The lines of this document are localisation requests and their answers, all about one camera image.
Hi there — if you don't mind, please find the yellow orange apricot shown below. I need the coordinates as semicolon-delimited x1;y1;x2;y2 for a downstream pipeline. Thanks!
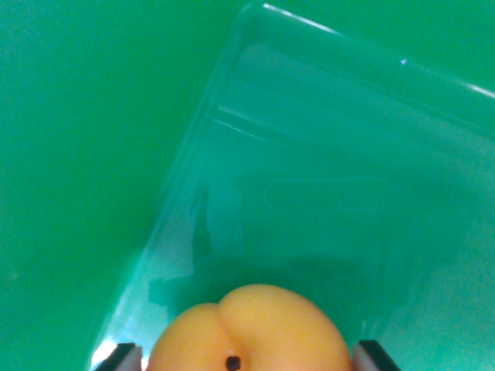
148;284;353;371

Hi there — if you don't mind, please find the green plastic bin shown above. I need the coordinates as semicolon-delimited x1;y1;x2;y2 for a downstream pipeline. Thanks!
0;0;495;371

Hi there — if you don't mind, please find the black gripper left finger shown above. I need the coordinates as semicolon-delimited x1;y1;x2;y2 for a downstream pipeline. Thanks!
92;342;145;371

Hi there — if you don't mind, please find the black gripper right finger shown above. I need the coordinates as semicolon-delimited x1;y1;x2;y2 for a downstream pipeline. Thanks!
352;339;403;371

